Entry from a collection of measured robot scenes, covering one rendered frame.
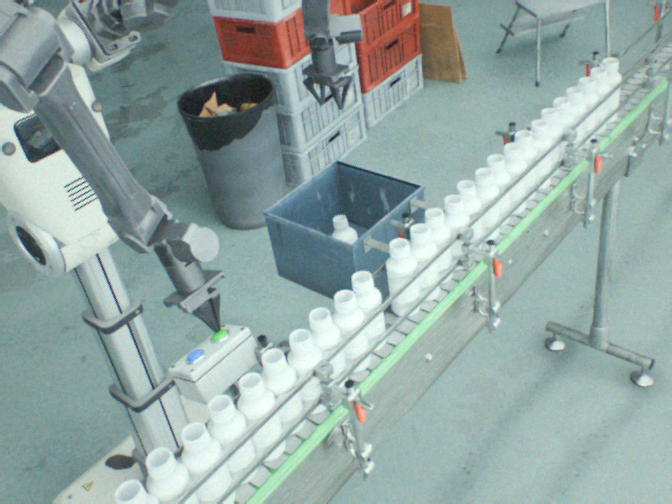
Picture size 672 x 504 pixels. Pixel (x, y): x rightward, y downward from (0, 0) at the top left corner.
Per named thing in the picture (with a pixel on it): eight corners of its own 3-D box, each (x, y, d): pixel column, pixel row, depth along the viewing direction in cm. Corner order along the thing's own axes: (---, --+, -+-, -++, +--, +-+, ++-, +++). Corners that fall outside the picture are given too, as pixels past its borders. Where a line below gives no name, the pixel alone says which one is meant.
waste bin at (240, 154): (254, 247, 354) (223, 126, 316) (192, 221, 380) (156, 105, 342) (316, 200, 380) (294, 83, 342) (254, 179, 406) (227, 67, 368)
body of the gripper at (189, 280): (228, 279, 134) (209, 243, 131) (185, 311, 128) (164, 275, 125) (208, 277, 138) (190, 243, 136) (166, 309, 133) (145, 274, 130)
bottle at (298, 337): (332, 389, 137) (318, 322, 127) (330, 415, 132) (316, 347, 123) (299, 391, 138) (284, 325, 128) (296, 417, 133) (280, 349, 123)
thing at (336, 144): (307, 192, 387) (300, 155, 374) (248, 177, 409) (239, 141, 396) (369, 138, 425) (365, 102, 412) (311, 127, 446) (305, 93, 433)
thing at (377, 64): (366, 94, 420) (361, 56, 407) (310, 84, 443) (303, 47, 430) (423, 52, 457) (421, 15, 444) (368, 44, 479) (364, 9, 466)
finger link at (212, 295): (238, 324, 135) (215, 281, 132) (208, 348, 131) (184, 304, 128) (217, 321, 140) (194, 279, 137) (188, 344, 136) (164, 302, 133)
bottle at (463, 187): (488, 249, 164) (486, 185, 155) (465, 259, 163) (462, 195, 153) (471, 236, 169) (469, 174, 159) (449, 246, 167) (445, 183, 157)
